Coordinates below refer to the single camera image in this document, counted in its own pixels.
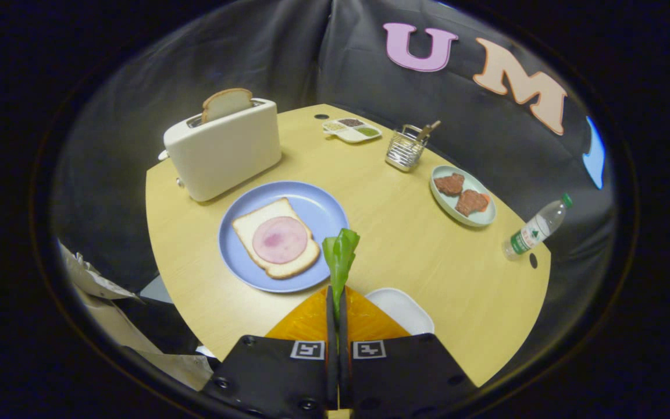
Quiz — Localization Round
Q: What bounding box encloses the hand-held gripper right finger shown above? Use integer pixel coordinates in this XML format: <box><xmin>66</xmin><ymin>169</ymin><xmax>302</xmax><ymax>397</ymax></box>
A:
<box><xmin>338</xmin><ymin>285</ymin><xmax>478</xmax><ymax>418</ymax></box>

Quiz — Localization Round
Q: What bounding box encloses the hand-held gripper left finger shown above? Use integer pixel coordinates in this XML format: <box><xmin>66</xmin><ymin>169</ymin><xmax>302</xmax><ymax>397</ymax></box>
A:
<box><xmin>200</xmin><ymin>284</ymin><xmax>339</xmax><ymax>418</ymax></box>

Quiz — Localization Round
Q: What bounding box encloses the green lettuce leaf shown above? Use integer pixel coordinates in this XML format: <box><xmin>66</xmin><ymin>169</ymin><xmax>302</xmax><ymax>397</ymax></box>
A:
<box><xmin>322</xmin><ymin>228</ymin><xmax>361</xmax><ymax>321</ymax></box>

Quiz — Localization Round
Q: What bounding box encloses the white plate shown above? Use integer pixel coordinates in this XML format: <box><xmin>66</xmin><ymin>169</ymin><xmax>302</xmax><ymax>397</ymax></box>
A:
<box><xmin>365</xmin><ymin>287</ymin><xmax>435</xmax><ymax>336</ymax></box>

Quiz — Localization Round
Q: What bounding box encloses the pink ham slice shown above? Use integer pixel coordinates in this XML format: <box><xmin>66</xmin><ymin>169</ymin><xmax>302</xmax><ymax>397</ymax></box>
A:
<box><xmin>252</xmin><ymin>216</ymin><xmax>309</xmax><ymax>264</ymax></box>

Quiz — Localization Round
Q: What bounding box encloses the bread slice under ham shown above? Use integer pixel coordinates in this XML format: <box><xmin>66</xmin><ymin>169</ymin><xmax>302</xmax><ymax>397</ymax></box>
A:
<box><xmin>231</xmin><ymin>197</ymin><xmax>322</xmax><ymax>280</ymax></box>

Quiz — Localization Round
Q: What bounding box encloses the pale green plate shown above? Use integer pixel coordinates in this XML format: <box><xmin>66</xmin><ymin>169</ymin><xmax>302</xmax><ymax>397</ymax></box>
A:
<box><xmin>429</xmin><ymin>165</ymin><xmax>497</xmax><ymax>228</ymax></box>

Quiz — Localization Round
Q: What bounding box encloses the blue plate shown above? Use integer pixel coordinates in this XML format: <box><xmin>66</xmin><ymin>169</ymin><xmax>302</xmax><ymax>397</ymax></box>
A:
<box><xmin>218</xmin><ymin>180</ymin><xmax>350</xmax><ymax>293</ymax></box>

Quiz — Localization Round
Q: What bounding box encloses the brown meat patty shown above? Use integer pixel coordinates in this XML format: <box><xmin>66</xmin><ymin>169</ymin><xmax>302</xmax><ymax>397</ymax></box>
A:
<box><xmin>433</xmin><ymin>173</ymin><xmax>465</xmax><ymax>197</ymax></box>
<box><xmin>455</xmin><ymin>189</ymin><xmax>490</xmax><ymax>217</ymax></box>

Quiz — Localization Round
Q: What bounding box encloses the clear plastic water bottle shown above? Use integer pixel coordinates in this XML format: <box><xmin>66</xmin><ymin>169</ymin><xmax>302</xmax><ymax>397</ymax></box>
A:
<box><xmin>501</xmin><ymin>193</ymin><xmax>573</xmax><ymax>261</ymax></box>

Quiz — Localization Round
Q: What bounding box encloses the white toaster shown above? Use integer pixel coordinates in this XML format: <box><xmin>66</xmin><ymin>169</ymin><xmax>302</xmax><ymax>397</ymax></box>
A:
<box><xmin>158</xmin><ymin>98</ymin><xmax>283</xmax><ymax>203</ymax></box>

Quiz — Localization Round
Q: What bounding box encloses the white condiment tray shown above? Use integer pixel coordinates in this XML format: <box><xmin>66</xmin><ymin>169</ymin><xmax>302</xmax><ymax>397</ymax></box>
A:
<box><xmin>322</xmin><ymin>118</ymin><xmax>383</xmax><ymax>144</ymax></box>

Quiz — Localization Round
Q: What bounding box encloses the plain toast bread slice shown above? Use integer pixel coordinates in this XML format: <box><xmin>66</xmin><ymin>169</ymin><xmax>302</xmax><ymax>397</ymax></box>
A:
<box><xmin>202</xmin><ymin>88</ymin><xmax>254</xmax><ymax>123</ymax></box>

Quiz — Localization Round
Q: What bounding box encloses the metal wire utensil holder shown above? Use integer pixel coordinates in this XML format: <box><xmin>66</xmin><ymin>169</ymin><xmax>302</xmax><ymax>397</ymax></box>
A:
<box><xmin>385</xmin><ymin>124</ymin><xmax>429</xmax><ymax>173</ymax></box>

